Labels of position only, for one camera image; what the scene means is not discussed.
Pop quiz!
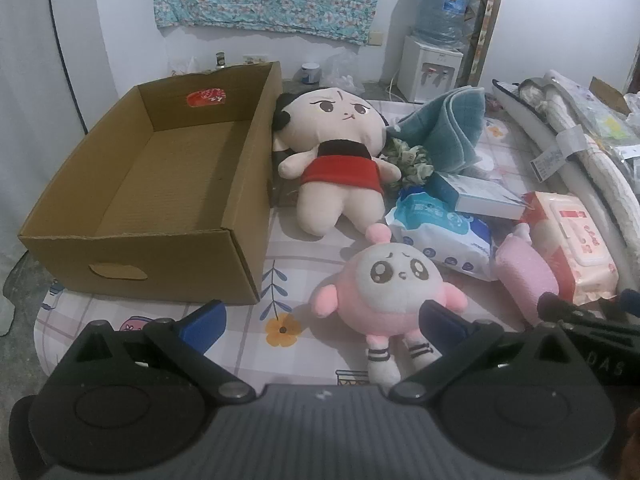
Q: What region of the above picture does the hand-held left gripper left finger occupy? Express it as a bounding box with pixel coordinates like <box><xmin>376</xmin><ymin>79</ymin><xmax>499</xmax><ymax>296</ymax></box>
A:
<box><xmin>67</xmin><ymin>300</ymin><xmax>257</xmax><ymax>407</ymax></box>

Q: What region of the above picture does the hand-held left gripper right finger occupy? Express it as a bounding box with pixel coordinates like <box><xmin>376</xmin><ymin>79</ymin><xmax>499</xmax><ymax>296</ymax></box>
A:
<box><xmin>389</xmin><ymin>300</ymin><xmax>576</xmax><ymax>405</ymax></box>

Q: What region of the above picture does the pink fuzzy pouch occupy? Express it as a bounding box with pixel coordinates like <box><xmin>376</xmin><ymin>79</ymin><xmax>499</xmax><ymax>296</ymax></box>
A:
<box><xmin>492</xmin><ymin>222</ymin><xmax>560</xmax><ymax>323</ymax></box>

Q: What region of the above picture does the pink round plush toy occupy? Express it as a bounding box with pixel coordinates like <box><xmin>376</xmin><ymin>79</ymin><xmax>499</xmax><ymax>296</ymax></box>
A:
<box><xmin>307</xmin><ymin>223</ymin><xmax>468</xmax><ymax>388</ymax></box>

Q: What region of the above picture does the pink wet wipes pack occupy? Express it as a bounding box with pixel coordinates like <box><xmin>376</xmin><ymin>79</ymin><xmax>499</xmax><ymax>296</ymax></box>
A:
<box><xmin>520</xmin><ymin>191</ymin><xmax>619</xmax><ymax>307</ymax></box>

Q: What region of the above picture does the blue wet wipes pack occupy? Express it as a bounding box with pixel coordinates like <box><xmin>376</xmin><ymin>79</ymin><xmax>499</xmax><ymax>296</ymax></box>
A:
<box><xmin>386</xmin><ymin>192</ymin><xmax>496</xmax><ymax>281</ymax></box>

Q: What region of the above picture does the white and blue carton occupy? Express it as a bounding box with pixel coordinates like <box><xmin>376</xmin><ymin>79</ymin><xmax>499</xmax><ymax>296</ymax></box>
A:
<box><xmin>430</xmin><ymin>171</ymin><xmax>533</xmax><ymax>221</ymax></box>

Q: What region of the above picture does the green floral scrunchie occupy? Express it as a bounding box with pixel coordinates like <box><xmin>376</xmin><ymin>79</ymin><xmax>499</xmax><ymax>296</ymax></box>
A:
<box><xmin>385</xmin><ymin>137</ymin><xmax>435</xmax><ymax>193</ymax></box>

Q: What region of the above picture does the brown cardboard box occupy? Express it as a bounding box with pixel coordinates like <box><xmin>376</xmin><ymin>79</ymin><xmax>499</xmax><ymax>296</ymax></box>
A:
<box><xmin>17</xmin><ymin>61</ymin><xmax>283</xmax><ymax>307</ymax></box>

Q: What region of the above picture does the light blue knitted towel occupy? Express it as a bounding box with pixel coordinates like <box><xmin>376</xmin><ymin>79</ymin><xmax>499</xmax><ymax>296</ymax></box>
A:
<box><xmin>387</xmin><ymin>86</ymin><xmax>487</xmax><ymax>171</ymax></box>

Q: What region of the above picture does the pile of plastic packets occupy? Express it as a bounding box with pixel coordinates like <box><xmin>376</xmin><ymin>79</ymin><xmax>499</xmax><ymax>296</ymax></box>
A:
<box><xmin>575</xmin><ymin>92</ymin><xmax>640</xmax><ymax>181</ymax></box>

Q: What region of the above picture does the dark-edged white foam mat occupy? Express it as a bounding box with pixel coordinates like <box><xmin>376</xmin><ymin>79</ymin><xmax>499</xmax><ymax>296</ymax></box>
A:
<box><xmin>492</xmin><ymin>79</ymin><xmax>640</xmax><ymax>281</ymax></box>

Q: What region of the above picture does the cream plush doll red dress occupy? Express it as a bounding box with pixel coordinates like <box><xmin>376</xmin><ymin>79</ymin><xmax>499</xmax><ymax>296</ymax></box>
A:
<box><xmin>271</xmin><ymin>86</ymin><xmax>402</xmax><ymax>237</ymax></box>

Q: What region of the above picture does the white water dispenser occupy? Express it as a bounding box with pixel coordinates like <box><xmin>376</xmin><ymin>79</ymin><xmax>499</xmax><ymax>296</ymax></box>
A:
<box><xmin>397</xmin><ymin>35</ymin><xmax>466</xmax><ymax>103</ymax></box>

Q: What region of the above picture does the clear plastic bag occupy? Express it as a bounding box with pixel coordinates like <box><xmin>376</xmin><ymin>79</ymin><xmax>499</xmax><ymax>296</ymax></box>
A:
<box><xmin>320</xmin><ymin>52</ymin><xmax>368</xmax><ymax>93</ymax></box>

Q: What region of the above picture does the wooden framed board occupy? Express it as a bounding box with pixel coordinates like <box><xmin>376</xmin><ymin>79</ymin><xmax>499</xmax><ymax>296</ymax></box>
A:
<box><xmin>457</xmin><ymin>0</ymin><xmax>502</xmax><ymax>86</ymax></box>

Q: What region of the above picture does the blue water bottle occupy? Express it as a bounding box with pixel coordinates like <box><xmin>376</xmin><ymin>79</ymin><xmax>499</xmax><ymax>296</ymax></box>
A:
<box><xmin>412</xmin><ymin>0</ymin><xmax>478</xmax><ymax>53</ymax></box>

